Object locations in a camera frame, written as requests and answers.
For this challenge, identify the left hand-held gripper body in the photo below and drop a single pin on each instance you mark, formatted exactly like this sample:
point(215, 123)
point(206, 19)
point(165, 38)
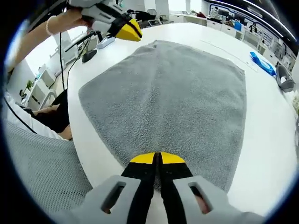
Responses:
point(88, 3)

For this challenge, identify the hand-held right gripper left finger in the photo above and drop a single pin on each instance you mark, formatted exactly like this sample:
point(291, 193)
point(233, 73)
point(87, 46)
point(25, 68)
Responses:
point(140, 186)

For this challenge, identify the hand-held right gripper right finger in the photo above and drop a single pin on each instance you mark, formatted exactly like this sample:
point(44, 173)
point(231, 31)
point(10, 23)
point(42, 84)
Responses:
point(172, 186)

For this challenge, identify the grey towel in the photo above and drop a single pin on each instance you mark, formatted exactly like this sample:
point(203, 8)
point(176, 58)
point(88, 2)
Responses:
point(163, 105)

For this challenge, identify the person's left hand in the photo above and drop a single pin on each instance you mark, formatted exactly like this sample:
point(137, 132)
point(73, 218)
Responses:
point(67, 21)

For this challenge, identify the white power strip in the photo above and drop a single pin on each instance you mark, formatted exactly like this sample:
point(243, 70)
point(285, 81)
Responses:
point(105, 42)

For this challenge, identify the white office chair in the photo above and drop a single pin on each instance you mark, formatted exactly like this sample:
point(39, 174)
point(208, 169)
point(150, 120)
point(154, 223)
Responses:
point(157, 14)

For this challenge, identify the black oval stand base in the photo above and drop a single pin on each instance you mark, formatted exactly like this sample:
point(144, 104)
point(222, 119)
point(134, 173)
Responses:
point(88, 56)

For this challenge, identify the white shelf unit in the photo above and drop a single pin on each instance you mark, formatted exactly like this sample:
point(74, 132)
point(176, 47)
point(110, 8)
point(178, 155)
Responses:
point(46, 79)

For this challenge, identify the blue storage box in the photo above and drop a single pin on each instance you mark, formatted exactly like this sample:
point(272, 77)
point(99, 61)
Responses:
point(237, 25)

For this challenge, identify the small green plant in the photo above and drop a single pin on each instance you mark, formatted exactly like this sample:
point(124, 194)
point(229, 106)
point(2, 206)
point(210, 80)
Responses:
point(29, 84)

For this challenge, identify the grey mesh chair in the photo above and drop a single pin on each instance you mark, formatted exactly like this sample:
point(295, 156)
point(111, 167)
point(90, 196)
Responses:
point(42, 168)

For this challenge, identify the person's black trousers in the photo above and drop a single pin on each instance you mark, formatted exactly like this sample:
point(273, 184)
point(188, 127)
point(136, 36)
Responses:
point(58, 116)

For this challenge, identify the white flat strip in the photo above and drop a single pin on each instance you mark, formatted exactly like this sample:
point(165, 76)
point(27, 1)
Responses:
point(252, 67)

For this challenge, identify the blue wipes packet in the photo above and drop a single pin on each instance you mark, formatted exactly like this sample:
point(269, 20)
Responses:
point(262, 63)

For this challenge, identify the person's white shirt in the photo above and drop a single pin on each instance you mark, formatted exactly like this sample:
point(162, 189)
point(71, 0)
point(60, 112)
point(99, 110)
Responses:
point(23, 121)

